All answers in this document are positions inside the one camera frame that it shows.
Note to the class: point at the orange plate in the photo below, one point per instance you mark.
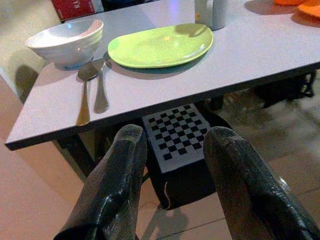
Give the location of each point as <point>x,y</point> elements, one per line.
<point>310,9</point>

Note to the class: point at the orange bowl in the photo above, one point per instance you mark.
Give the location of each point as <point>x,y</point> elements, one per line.
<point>287,2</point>

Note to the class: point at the silver metal spoon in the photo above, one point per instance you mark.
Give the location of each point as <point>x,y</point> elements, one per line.
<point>87,72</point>

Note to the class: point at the grey cup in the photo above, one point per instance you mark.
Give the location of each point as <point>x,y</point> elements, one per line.
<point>219,15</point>

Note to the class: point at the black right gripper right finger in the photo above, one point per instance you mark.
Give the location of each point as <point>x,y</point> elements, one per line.
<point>240,180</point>

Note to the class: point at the black table frame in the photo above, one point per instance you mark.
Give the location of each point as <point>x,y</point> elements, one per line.
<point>75,155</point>

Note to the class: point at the green plate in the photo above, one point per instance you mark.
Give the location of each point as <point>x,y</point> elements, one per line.
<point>160,47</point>

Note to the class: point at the white container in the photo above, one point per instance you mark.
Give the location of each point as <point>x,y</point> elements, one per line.
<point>203,11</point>

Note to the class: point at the silver metal cutlery piece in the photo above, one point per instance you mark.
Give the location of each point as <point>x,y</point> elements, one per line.
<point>101,100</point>

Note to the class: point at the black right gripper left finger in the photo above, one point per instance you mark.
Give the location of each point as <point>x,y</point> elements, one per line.
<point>117,180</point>

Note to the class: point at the white ceramic bowl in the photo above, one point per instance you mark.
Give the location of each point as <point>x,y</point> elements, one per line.
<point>66,46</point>

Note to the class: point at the black box with checkerboard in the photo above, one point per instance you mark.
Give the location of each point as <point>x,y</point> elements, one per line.
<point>177,135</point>

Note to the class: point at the red box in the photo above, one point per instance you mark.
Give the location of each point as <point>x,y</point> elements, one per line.
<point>73,8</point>

